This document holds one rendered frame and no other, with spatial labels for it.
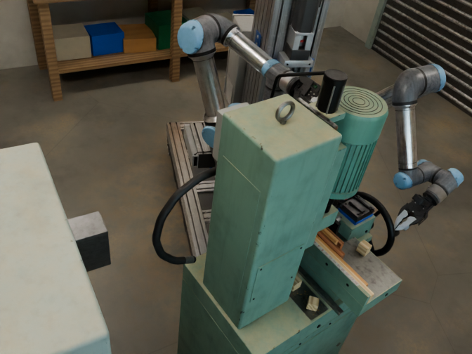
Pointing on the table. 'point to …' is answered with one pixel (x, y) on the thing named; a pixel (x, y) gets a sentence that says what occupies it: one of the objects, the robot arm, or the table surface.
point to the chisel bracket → (329, 218)
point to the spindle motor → (357, 137)
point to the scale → (336, 263)
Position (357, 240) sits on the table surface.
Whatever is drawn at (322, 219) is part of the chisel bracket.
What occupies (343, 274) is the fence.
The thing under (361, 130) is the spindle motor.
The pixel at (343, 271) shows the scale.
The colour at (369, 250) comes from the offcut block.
